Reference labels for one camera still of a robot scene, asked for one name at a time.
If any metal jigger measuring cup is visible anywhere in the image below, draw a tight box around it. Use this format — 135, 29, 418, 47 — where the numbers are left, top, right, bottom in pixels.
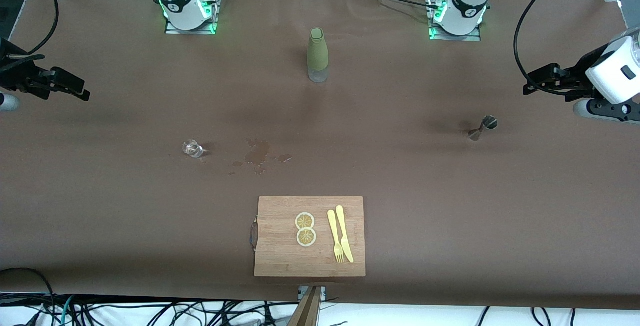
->
468, 115, 499, 142

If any clear glass cup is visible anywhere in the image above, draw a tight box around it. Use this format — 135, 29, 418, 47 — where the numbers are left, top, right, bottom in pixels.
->
182, 139, 205, 159

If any brown table cover sheet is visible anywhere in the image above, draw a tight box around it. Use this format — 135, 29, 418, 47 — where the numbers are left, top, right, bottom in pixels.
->
0, 0, 640, 310

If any liquid spill stain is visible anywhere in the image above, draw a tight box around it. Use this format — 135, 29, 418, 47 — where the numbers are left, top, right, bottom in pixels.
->
231, 138, 293, 176

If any olive green bottle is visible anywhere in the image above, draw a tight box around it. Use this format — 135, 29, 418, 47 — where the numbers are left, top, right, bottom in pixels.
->
307, 27, 330, 84

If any yellow plastic knife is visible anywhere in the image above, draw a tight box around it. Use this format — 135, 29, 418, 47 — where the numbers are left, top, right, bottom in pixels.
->
335, 205, 355, 264

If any yellow plastic fork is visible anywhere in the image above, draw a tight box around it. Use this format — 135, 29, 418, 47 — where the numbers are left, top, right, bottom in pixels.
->
327, 209, 346, 264

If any wooden cutting board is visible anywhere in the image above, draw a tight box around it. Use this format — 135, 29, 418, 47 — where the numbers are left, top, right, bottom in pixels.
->
250, 196, 366, 278

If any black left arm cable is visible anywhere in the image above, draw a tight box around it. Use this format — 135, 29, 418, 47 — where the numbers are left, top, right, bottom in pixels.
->
514, 0, 581, 98

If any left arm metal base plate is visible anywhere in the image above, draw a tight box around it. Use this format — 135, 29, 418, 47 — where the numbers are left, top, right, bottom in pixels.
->
428, 0, 482, 42

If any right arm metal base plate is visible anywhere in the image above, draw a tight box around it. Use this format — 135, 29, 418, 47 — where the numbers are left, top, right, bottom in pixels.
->
165, 0, 222, 35

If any black looped floor cable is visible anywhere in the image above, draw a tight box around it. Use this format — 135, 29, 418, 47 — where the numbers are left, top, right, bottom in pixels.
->
0, 267, 57, 326

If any teal floor cable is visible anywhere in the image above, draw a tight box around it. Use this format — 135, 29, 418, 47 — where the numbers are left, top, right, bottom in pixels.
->
59, 295, 76, 326

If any wooden post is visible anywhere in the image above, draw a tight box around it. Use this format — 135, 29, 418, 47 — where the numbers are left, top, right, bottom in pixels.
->
287, 286, 323, 326

